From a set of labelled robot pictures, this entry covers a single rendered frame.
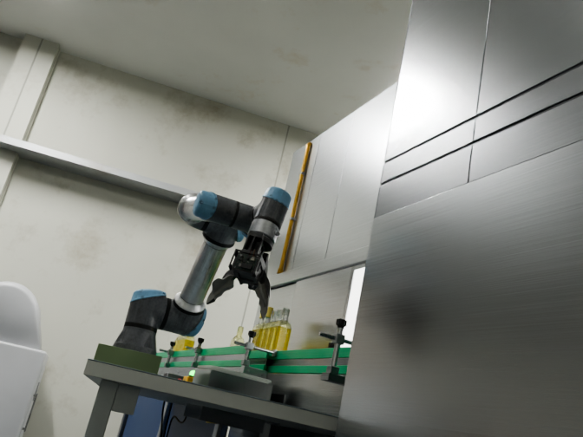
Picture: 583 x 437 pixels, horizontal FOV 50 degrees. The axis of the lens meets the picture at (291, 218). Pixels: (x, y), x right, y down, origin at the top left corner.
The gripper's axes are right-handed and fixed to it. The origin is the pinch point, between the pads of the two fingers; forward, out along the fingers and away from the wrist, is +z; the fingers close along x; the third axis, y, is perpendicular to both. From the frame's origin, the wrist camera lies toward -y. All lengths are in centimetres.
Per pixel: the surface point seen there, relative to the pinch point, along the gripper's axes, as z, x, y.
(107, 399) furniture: 28.9, -18.9, 5.0
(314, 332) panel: -33, 2, -90
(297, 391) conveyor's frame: -1, 9, -60
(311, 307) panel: -44, -3, -93
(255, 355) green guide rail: -17, -17, -89
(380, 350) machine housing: 2.1, 36.9, 6.4
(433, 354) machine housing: 5, 48, 21
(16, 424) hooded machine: 21, -212, -267
